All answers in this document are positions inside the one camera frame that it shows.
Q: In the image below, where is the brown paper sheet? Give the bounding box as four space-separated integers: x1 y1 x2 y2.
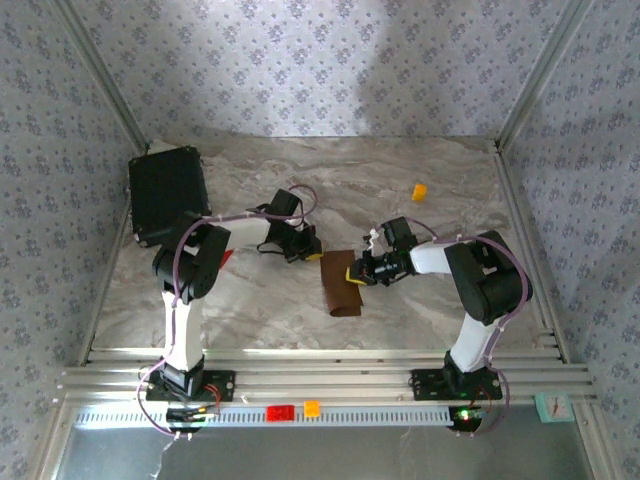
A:
319 251 365 319

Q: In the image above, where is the grey metal sheet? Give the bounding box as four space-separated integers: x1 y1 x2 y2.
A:
52 423 596 480

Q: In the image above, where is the teal square clock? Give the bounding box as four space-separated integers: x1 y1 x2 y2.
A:
533 392 574 425

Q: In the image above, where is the black case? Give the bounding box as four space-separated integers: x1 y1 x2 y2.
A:
127 145 214 249

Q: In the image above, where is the aluminium mounting rail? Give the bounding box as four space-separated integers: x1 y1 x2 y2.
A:
54 347 599 406

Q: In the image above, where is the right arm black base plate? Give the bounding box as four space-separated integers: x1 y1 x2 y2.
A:
410 368 504 401

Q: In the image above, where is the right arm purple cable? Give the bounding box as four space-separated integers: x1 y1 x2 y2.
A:
399 217 534 436

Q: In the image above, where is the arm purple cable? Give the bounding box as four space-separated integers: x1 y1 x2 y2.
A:
399 217 534 436
135 184 320 439

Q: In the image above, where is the aluminium side rail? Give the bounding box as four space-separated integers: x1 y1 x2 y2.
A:
77 199 134 366
492 139 571 361

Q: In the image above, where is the grey slotted cable duct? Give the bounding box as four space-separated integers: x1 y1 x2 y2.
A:
74 405 454 429

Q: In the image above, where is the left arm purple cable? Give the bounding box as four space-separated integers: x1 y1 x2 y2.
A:
135 184 320 439

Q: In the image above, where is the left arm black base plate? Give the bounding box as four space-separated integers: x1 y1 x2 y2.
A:
145 369 236 403

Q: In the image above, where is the aluminium corner post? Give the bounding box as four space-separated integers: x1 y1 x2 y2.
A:
52 0 151 154
497 0 586 151

